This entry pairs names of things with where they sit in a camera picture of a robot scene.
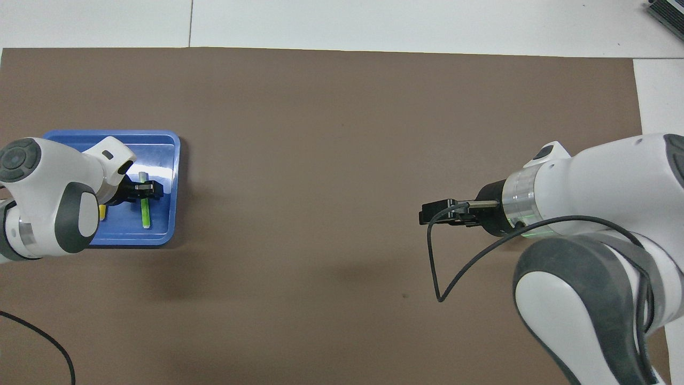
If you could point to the yellow marker pen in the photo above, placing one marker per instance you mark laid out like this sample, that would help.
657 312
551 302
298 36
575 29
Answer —
102 213

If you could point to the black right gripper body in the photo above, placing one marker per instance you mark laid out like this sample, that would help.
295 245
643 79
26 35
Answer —
494 220

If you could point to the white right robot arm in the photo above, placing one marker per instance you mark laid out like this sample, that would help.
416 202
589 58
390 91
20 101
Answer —
598 214

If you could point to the blue plastic tray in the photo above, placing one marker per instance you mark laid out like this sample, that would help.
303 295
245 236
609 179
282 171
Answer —
160 160

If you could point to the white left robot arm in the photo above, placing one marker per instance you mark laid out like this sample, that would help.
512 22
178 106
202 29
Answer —
48 198

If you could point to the brown table mat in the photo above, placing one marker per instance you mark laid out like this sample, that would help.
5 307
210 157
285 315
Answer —
320 160

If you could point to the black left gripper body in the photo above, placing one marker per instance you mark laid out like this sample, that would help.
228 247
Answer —
124 192

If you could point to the grey ribbed device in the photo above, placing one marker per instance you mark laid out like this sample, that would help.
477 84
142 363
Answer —
670 16

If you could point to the green marker pen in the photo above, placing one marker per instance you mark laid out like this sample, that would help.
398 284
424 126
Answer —
145 214

